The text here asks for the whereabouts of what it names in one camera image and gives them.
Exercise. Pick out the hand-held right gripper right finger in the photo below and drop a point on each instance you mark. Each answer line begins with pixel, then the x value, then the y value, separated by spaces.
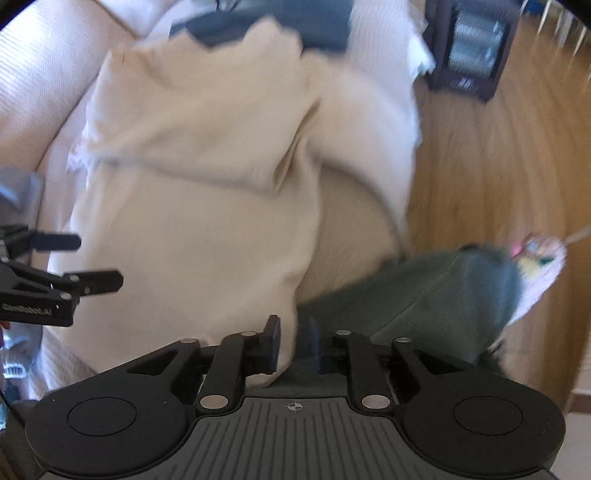
pixel 310 346

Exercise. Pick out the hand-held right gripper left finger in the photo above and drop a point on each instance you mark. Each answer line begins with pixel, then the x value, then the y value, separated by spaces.
pixel 272 344

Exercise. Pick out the cream sofa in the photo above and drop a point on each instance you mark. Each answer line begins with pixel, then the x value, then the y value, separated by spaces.
pixel 46 92

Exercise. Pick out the white knit sweater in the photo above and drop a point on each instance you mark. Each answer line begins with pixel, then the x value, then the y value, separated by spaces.
pixel 184 161

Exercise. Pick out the dark purple space heater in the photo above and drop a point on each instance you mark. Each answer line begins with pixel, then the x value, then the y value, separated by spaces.
pixel 471 46

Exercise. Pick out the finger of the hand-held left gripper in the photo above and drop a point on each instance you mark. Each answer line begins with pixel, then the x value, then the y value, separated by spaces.
pixel 55 242
pixel 97 281

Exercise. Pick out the blue fleece garment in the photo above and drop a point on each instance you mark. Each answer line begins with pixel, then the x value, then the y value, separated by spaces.
pixel 314 27

